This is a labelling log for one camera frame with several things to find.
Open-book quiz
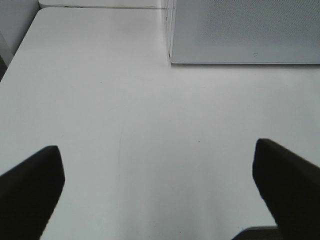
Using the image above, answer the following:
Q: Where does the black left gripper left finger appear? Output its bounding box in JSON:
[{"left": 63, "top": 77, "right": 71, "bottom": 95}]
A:
[{"left": 0, "top": 145, "right": 65, "bottom": 240}]

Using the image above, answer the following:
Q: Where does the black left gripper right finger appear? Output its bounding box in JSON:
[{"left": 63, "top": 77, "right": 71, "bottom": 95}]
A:
[{"left": 252, "top": 138, "right": 320, "bottom": 240}]

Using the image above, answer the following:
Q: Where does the white microwave door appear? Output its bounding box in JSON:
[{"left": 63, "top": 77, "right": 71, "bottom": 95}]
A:
[{"left": 167, "top": 0, "right": 320, "bottom": 64}]

